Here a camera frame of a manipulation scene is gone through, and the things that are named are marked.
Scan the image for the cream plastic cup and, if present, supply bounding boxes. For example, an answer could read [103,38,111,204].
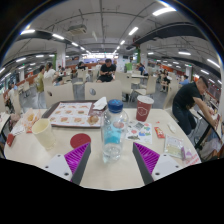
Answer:
[31,118,57,150]

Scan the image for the small red sauce packet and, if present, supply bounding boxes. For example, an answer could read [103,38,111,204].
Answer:
[153,126,166,139]

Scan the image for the ceiling lights group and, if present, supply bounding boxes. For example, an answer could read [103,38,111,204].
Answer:
[0,6,224,84]

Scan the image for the person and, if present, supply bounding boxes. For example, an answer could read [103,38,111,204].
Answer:
[179,74,190,86]
[96,58,118,84]
[172,75,218,136]
[6,83,18,113]
[43,62,58,81]
[35,64,46,109]
[160,71,171,93]

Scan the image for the crumpled white napkin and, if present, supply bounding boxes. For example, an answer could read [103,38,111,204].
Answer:
[92,96,108,111]

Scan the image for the colourful sticker sheet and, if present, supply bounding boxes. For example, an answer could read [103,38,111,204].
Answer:
[124,119,153,145]

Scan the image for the ceiling air conditioner unit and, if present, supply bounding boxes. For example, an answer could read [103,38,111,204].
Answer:
[66,23,88,36]

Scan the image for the red paper drink cup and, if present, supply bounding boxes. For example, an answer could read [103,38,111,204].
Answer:
[135,95,155,123]

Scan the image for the clear blue-capped water bottle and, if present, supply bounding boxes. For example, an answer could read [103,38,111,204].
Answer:
[100,99,129,164]

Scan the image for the round red coaster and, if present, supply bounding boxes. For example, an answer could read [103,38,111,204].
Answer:
[69,133,92,150]

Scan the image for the beige dining chairs group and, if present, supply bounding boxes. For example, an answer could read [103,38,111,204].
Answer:
[19,66,181,111]

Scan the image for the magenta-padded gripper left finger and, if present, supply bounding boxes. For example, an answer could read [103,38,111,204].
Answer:
[40,142,92,186]

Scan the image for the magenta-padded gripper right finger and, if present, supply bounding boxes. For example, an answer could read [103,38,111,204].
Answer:
[131,142,183,186]

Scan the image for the beige chair with hole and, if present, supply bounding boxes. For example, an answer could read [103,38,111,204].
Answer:
[84,79,123,102]
[44,82,75,108]

